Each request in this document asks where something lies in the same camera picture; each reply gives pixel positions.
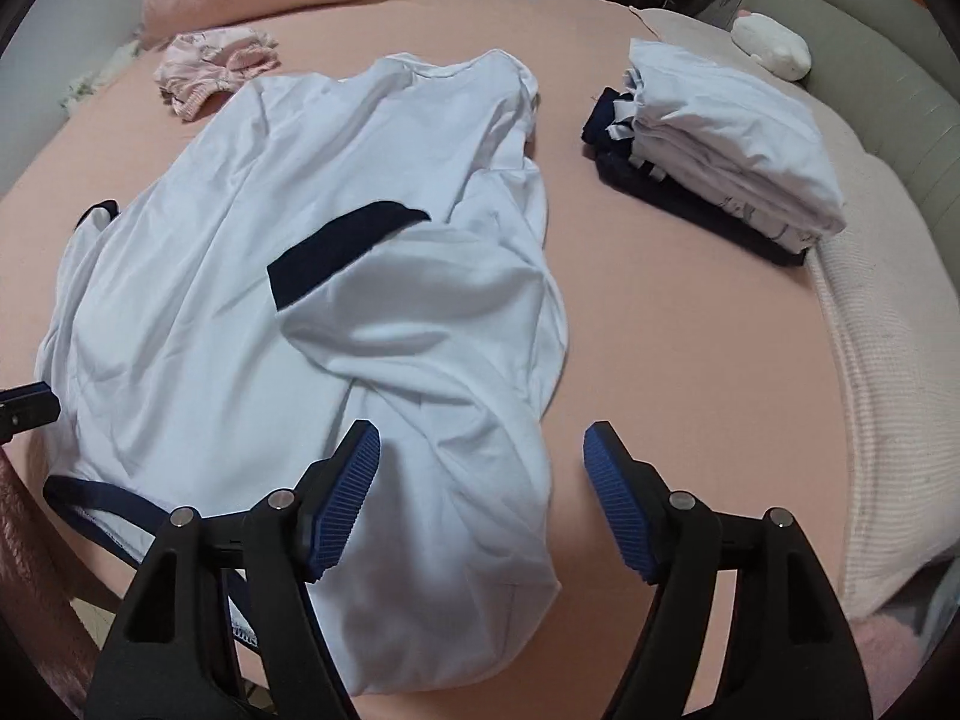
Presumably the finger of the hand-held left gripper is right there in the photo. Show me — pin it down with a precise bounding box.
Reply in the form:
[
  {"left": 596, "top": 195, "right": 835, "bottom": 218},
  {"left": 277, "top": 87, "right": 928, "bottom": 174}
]
[{"left": 0, "top": 382, "right": 61, "bottom": 437}]

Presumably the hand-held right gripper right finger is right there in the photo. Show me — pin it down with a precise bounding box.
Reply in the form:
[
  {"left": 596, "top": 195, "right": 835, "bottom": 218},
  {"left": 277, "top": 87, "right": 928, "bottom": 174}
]
[{"left": 583, "top": 420, "right": 875, "bottom": 720}]

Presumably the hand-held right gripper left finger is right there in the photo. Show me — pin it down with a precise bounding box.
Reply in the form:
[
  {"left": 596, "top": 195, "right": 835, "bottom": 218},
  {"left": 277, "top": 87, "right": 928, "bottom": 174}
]
[{"left": 82, "top": 420, "right": 383, "bottom": 720}]

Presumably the white t-shirt with navy trim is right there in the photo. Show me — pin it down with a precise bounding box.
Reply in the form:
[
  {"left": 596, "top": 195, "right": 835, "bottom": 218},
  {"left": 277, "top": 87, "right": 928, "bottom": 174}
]
[{"left": 34, "top": 49, "right": 571, "bottom": 698}]

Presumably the person's left forearm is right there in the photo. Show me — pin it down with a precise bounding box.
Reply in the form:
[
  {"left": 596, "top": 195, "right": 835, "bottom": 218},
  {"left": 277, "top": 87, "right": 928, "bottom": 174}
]
[{"left": 0, "top": 454, "right": 85, "bottom": 698}]

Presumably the pink bed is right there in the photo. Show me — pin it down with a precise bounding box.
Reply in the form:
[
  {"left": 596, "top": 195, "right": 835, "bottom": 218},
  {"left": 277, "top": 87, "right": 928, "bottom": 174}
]
[{"left": 0, "top": 0, "right": 901, "bottom": 720}]

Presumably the pale knit blanket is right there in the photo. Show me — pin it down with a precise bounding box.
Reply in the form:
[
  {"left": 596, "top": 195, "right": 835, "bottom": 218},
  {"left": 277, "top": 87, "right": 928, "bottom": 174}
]
[{"left": 634, "top": 7, "right": 960, "bottom": 620}]

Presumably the folded navy garment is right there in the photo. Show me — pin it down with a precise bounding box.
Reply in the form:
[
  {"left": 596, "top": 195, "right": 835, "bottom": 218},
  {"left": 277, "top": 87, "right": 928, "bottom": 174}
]
[{"left": 581, "top": 86, "right": 811, "bottom": 267}]

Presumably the pink fluffy blanket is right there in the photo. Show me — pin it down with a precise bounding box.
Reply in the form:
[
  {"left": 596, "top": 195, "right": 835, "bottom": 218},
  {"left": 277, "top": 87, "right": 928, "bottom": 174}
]
[{"left": 847, "top": 607, "right": 946, "bottom": 720}]

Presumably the pink patterned garment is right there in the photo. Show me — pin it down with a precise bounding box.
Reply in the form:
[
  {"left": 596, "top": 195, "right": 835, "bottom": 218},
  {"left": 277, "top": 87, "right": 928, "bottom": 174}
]
[{"left": 154, "top": 24, "right": 282, "bottom": 122}]

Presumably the stack of folded white shirts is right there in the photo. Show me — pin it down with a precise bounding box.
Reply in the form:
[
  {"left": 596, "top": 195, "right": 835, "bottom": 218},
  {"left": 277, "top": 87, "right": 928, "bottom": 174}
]
[{"left": 622, "top": 37, "right": 848, "bottom": 252}]

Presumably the small white pillow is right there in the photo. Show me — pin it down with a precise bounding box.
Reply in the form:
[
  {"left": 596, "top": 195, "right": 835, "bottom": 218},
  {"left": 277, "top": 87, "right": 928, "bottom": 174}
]
[{"left": 731, "top": 9, "right": 815, "bottom": 82}]

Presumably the padded headboard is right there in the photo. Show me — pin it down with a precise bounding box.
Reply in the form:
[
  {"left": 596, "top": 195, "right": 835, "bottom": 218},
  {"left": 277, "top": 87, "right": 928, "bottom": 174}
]
[{"left": 742, "top": 0, "right": 960, "bottom": 301}]

